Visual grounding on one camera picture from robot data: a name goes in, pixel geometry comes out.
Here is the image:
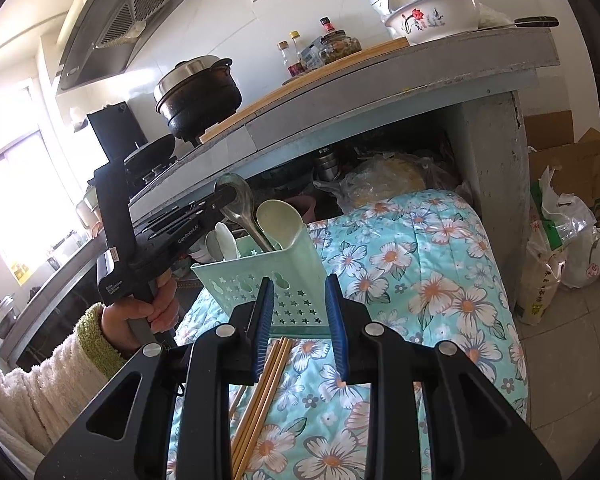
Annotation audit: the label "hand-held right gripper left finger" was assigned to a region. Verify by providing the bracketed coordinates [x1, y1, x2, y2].
[34, 276, 275, 480]

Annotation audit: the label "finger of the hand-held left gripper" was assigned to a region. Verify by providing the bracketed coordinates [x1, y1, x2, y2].
[147, 186, 233, 235]
[180, 202, 236, 242]

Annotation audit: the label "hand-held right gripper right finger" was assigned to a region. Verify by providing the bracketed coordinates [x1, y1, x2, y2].
[324, 274, 563, 480]

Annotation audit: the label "white ceramic spoon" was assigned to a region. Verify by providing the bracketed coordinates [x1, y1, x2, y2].
[205, 221, 238, 263]

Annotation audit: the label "large metal spoon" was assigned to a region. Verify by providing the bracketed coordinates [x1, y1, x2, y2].
[214, 172, 282, 252]

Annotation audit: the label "green plastic utensil holder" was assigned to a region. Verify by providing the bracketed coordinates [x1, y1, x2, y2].
[190, 230, 328, 338]

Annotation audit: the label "white rice paddle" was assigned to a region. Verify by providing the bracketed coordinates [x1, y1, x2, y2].
[256, 199, 306, 253]

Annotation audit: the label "person's left forearm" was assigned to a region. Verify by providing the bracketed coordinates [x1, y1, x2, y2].
[0, 302, 131, 480]

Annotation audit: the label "person's left hand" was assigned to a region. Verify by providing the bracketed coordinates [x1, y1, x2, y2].
[100, 267, 181, 351]

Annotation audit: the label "black gas stove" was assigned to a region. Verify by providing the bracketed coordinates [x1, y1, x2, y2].
[127, 130, 211, 191]

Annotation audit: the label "black wok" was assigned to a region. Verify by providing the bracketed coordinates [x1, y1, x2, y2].
[125, 135, 177, 171]

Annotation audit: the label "teal floral blanket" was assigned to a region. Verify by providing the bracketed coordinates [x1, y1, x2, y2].
[172, 189, 528, 480]

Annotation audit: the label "pink plastic basin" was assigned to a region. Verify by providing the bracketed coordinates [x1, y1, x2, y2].
[280, 195, 317, 222]

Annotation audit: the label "black box appliance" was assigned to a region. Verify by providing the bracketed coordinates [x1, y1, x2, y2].
[86, 101, 148, 161]

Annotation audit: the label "black steamer pot steel lid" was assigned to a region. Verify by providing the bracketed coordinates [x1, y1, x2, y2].
[154, 55, 243, 141]

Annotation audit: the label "kitchen window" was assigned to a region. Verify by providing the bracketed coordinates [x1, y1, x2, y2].
[0, 130, 81, 281]

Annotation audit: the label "stack of steel pots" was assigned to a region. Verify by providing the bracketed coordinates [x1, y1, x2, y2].
[314, 147, 338, 181]

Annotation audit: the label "steel basin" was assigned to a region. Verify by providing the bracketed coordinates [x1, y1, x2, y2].
[0, 294, 21, 338]

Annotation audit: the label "clear bag of yellow food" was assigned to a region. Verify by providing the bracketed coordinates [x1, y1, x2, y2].
[337, 155, 463, 208]

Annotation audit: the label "clear bottle red label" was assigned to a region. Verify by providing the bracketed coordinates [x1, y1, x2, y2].
[277, 41, 301, 78]

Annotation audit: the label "yellow cap sauce bottle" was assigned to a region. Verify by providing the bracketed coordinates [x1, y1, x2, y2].
[288, 30, 306, 68]

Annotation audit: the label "blue white packet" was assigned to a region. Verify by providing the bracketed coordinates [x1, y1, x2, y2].
[300, 42, 323, 71]

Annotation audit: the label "steel range hood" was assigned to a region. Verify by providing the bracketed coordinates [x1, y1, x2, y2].
[55, 0, 221, 93]

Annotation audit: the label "grey concrete kitchen counter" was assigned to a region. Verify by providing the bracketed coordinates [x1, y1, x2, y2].
[0, 27, 561, 366]

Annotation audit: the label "glass jar of pickles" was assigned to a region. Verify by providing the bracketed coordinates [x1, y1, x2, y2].
[317, 31, 363, 66]

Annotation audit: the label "white plastic bags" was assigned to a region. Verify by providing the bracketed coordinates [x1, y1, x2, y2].
[517, 167, 598, 326]

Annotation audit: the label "wooden cutting board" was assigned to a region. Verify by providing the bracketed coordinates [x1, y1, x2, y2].
[200, 35, 411, 143]

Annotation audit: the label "cardboard box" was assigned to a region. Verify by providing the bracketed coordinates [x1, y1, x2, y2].
[522, 112, 600, 233]

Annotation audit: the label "white floral enamel basin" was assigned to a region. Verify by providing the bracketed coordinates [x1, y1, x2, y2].
[382, 0, 482, 45]

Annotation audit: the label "black knife handle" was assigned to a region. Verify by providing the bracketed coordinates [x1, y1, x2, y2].
[480, 16, 560, 31]

